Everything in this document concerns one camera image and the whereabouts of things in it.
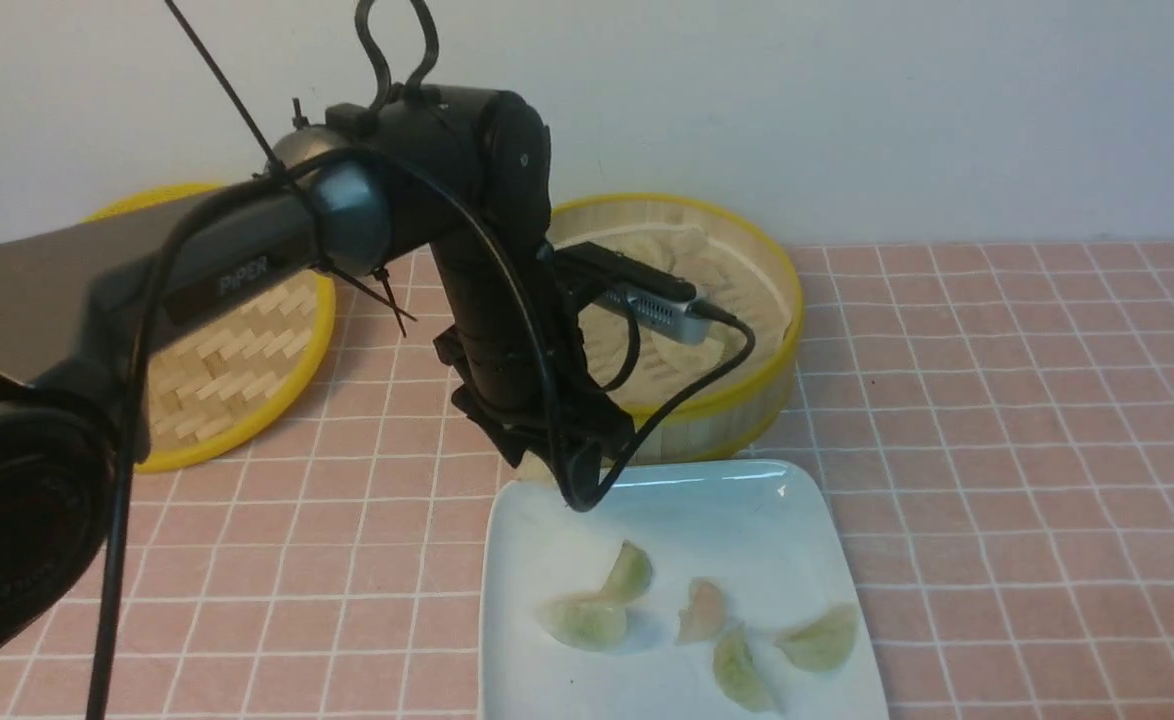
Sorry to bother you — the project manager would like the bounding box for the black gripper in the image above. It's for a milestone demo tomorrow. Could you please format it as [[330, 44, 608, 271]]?
[[433, 325, 636, 491]]

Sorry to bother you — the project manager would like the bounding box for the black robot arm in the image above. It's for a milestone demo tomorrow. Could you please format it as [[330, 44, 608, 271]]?
[[0, 85, 636, 650]]

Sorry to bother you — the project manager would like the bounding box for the white square plate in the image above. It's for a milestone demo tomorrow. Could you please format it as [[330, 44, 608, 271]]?
[[477, 459, 890, 719]]

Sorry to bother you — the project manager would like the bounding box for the yellow rimmed bamboo steamer basket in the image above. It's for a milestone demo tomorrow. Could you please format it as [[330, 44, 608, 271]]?
[[549, 193, 805, 465]]

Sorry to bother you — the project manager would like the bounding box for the green dumpling upright centre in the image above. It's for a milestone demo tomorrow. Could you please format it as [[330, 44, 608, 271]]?
[[600, 539, 654, 605]]

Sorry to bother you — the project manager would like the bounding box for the green dumpling left front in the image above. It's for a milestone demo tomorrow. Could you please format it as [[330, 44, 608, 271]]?
[[535, 594, 629, 652]]

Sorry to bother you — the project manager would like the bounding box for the yellow rimmed bamboo steamer lid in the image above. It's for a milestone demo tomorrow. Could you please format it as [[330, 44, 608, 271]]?
[[82, 182, 337, 475]]

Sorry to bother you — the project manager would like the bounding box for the pink dumpling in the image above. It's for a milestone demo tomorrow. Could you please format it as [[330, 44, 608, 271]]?
[[675, 577, 727, 646]]

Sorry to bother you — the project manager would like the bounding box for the green dumpling front centre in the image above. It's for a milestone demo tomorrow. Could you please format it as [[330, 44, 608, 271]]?
[[711, 623, 780, 714]]

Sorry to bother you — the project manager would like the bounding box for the green dumpling right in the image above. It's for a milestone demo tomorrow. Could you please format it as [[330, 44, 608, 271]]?
[[772, 603, 862, 674]]

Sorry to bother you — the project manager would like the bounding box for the pink checkered tablecloth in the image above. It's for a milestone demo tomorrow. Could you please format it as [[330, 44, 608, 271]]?
[[110, 243, 1174, 719]]

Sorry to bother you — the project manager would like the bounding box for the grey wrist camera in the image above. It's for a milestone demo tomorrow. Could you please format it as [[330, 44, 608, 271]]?
[[554, 242, 730, 345]]

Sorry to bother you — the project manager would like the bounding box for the black camera cable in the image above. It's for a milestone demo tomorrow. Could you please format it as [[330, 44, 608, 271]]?
[[85, 0, 756, 720]]

